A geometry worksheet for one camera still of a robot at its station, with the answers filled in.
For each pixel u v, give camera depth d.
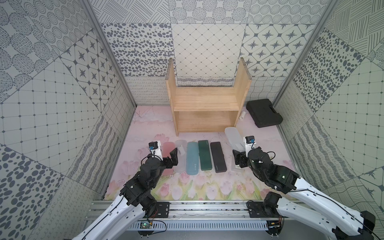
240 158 0.65
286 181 0.49
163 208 0.74
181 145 0.96
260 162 0.51
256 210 0.74
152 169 0.53
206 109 0.83
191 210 0.76
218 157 0.91
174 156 0.67
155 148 0.62
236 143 0.76
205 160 0.90
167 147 0.96
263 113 1.11
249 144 0.62
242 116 1.08
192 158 0.91
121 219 0.50
